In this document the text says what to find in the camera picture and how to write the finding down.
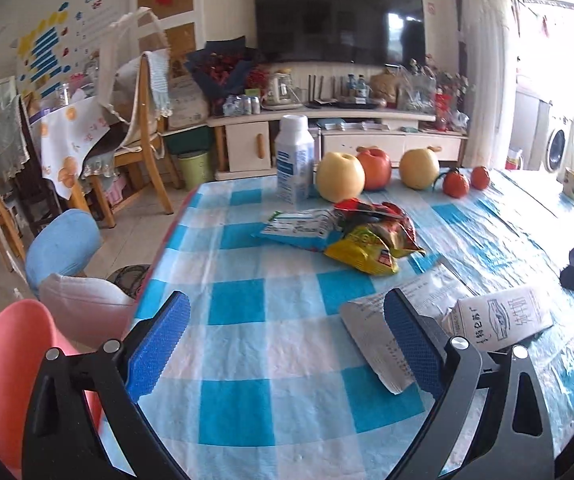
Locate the cream television cabinet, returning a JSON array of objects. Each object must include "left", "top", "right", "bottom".
[{"left": 207, "top": 105, "right": 469, "bottom": 182}]

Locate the white paper leaflet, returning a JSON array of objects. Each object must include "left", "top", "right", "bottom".
[{"left": 339, "top": 262, "right": 473, "bottom": 396}]

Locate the grey lace cloth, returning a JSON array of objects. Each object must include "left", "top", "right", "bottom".
[{"left": 0, "top": 95, "right": 30, "bottom": 171}]

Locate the white blue striped packet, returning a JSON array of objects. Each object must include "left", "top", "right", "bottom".
[{"left": 251, "top": 208, "right": 343, "bottom": 253}]

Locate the blue checked tablecloth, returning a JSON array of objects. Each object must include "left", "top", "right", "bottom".
[{"left": 94, "top": 165, "right": 574, "bottom": 480}]

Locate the yellow pear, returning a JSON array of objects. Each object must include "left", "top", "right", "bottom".
[
  {"left": 315, "top": 151, "right": 366, "bottom": 204},
  {"left": 399, "top": 146, "right": 442, "bottom": 191}
]

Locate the blue round stool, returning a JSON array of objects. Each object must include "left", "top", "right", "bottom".
[{"left": 25, "top": 209, "right": 104, "bottom": 298}]

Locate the lace-covered standing air conditioner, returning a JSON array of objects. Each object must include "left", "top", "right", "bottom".
[{"left": 460, "top": 0, "right": 518, "bottom": 171}]

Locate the red apple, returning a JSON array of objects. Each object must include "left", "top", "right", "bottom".
[{"left": 356, "top": 146, "right": 393, "bottom": 192}]

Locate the tall white plastic bottle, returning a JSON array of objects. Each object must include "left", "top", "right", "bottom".
[{"left": 273, "top": 114, "right": 316, "bottom": 206}]

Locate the red snack packet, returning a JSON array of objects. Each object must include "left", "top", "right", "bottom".
[{"left": 333, "top": 198, "right": 427, "bottom": 259}]

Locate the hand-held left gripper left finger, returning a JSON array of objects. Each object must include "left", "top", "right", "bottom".
[{"left": 22, "top": 290, "right": 192, "bottom": 480}]

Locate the dark patterned floor mat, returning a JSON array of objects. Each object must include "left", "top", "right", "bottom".
[{"left": 106, "top": 264, "right": 153, "bottom": 298}]

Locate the white lace chair cloth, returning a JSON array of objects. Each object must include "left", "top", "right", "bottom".
[{"left": 144, "top": 49, "right": 173, "bottom": 118}]

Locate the dark blue flower bouquet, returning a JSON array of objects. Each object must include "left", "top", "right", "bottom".
[{"left": 183, "top": 35, "right": 263, "bottom": 103}]

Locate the white electric kettle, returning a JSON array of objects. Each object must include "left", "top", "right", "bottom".
[{"left": 262, "top": 70, "right": 303, "bottom": 111}]

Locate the brown paper bag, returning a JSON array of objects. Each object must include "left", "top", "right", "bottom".
[{"left": 369, "top": 71, "right": 400, "bottom": 108}]

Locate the white round stool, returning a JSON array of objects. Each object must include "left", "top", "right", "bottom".
[{"left": 39, "top": 274, "right": 138, "bottom": 348}]

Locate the clear plastic bag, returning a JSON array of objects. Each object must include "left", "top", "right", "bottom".
[{"left": 398, "top": 66, "right": 438, "bottom": 113}]

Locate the black flat television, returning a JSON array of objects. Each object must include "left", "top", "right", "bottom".
[{"left": 253, "top": 0, "right": 427, "bottom": 67}]

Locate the white washing machine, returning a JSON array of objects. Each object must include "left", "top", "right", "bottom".
[{"left": 527, "top": 100, "right": 574, "bottom": 173}]

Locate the white printed sack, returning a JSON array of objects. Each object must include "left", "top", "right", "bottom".
[{"left": 167, "top": 77, "right": 210, "bottom": 131}]

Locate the yellow snack packet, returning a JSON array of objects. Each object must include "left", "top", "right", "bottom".
[{"left": 323, "top": 227, "right": 400, "bottom": 276}]

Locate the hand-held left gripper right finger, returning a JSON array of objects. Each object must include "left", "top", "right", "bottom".
[{"left": 383, "top": 287, "right": 555, "bottom": 480}]

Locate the white orange-print cloth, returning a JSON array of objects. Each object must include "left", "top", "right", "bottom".
[{"left": 41, "top": 95, "right": 112, "bottom": 201}]

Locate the light green waste bin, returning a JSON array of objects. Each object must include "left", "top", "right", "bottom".
[{"left": 177, "top": 150, "right": 213, "bottom": 191}]

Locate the blue white milk carton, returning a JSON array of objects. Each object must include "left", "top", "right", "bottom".
[{"left": 440, "top": 285, "right": 555, "bottom": 353}]

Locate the black router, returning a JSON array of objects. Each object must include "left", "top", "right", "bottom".
[{"left": 307, "top": 74, "right": 348, "bottom": 108}]

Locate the dark green storage box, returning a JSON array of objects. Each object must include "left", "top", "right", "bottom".
[{"left": 164, "top": 127, "right": 215, "bottom": 158}]

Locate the blue yellow wall poster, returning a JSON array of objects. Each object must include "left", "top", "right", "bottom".
[{"left": 17, "top": 2, "right": 75, "bottom": 106}]

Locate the pink plastic bucket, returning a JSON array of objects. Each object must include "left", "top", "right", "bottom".
[{"left": 0, "top": 299, "right": 105, "bottom": 480}]

